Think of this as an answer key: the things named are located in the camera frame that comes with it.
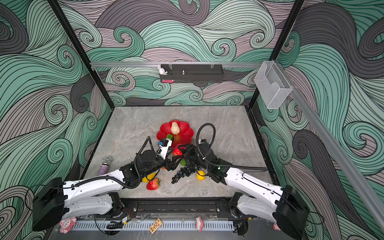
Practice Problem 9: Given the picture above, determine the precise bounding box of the red fake strawberry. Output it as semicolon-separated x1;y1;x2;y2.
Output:
146;178;161;191

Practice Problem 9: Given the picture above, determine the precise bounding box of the aluminium wall rail back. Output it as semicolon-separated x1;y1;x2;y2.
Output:
90;61;262;69

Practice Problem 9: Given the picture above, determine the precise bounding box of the black fake grape bunch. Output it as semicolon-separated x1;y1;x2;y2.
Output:
171;166;199;184

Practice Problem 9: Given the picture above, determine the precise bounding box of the small yellow fake lemon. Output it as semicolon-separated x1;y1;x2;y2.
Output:
197;170;206;181

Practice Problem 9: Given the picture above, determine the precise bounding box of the cream white fake pear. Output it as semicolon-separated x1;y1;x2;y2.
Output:
171;122;181;135

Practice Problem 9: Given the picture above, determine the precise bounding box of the aluminium wall rail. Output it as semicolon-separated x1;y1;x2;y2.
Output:
274;61;384;230
90;61;262;69

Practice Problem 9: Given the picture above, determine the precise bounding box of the black wall shelf tray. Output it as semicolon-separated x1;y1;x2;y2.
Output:
159;65;224;85

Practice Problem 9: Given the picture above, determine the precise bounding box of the aluminium wall rail right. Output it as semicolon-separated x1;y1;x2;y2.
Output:
274;61;384;230

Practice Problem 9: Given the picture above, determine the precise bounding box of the white slotted cable duct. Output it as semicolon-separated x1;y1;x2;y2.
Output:
71;220;234;232

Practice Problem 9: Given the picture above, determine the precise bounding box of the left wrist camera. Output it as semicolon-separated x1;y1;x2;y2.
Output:
157;139;173;160

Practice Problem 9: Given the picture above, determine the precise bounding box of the clear acrylic wall box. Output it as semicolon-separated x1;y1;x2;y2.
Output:
255;61;292;110

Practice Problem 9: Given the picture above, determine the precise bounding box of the white rabbit figurine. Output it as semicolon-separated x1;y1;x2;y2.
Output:
157;65;168;75

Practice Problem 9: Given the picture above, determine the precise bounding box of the red wrinkled fake pepper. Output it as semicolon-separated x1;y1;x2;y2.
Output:
173;146;183;156

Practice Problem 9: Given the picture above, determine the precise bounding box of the red flower-shaped fruit bowl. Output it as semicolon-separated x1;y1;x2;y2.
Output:
157;120;194;148

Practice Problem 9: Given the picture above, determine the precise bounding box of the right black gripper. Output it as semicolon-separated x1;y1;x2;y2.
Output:
177;143;212;173

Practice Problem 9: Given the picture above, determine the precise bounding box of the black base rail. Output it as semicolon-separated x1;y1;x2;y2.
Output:
121;197;262;218

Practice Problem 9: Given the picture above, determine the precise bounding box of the pink figurine middle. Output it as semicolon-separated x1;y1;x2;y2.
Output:
196;216;204;233

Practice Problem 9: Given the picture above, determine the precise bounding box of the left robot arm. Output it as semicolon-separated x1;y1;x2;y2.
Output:
32;138;176;232

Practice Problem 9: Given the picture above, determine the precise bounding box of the wooden tag sign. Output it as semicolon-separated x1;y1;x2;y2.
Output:
149;219;163;234

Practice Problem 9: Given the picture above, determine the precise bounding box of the pink plush toy left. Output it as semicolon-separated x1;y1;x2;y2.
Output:
60;217;77;234

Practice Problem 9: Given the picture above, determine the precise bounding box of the purple glitter microphone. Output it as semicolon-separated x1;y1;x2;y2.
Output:
97;156;113;176

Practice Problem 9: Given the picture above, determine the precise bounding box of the large yellow fake lemon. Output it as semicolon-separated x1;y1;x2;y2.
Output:
142;172;157;183

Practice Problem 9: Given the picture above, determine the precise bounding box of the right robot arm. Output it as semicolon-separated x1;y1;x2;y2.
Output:
178;139;325;240

